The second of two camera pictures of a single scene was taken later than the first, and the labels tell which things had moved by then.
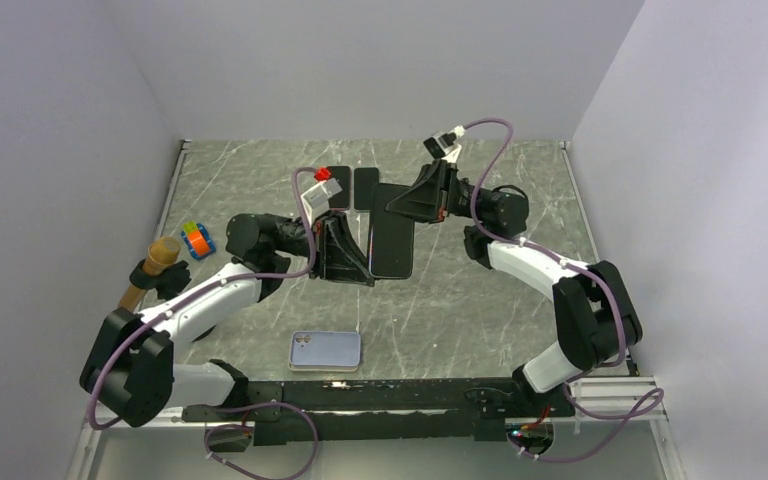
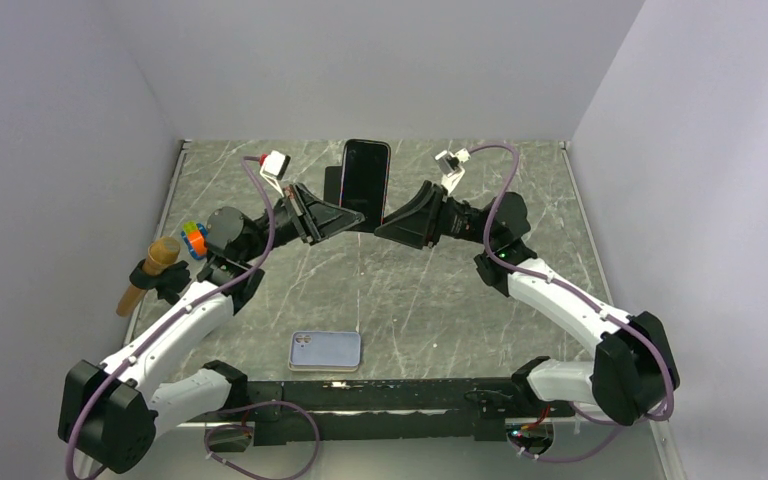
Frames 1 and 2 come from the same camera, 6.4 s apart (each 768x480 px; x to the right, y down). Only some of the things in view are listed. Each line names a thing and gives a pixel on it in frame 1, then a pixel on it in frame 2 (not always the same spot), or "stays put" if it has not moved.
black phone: (391, 237) -> (364, 181)
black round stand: (167, 283) stays put
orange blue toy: (199, 243) stays put
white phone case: (322, 368) stays put
